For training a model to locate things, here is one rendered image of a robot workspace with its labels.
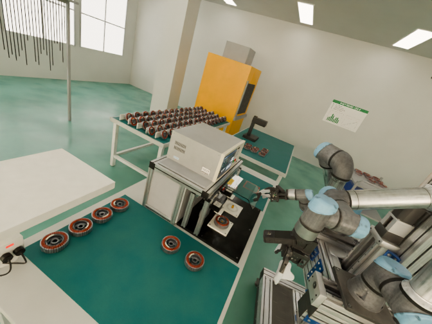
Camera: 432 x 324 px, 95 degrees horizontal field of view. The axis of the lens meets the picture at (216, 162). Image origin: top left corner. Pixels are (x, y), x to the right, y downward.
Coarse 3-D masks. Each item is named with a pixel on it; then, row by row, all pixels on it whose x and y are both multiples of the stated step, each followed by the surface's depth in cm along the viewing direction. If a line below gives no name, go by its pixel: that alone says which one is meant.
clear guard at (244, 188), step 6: (234, 174) 156; (228, 180) 145; (240, 180) 151; (246, 180) 154; (228, 186) 137; (234, 186) 139; (240, 186) 142; (246, 186) 145; (252, 186) 147; (234, 192) 134; (240, 192) 135; (246, 192) 138; (252, 192) 140; (246, 198) 131; (252, 198) 137; (252, 204) 134
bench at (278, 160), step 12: (240, 132) 390; (252, 132) 418; (252, 144) 347; (264, 144) 370; (276, 144) 397; (288, 144) 426; (240, 156) 292; (252, 156) 294; (276, 156) 329; (288, 156) 349; (276, 168) 281; (288, 168) 296; (276, 180) 284
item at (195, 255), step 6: (192, 252) 116; (198, 252) 116; (186, 258) 111; (192, 258) 113; (198, 258) 115; (186, 264) 109; (192, 264) 109; (198, 264) 110; (192, 270) 108; (198, 270) 109
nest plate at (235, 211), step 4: (228, 200) 173; (224, 204) 165; (228, 204) 167; (232, 204) 169; (236, 204) 170; (224, 208) 161; (228, 208) 162; (232, 208) 164; (236, 208) 166; (240, 208) 167; (228, 212) 159; (232, 212) 160; (236, 212) 161; (236, 216) 157
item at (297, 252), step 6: (294, 234) 68; (300, 240) 66; (306, 240) 66; (282, 246) 75; (288, 246) 70; (294, 246) 70; (300, 246) 70; (306, 246) 68; (312, 246) 68; (282, 252) 72; (288, 252) 69; (294, 252) 69; (300, 252) 69; (306, 252) 69; (294, 258) 71; (300, 258) 69; (306, 258) 68; (300, 264) 70; (306, 264) 69
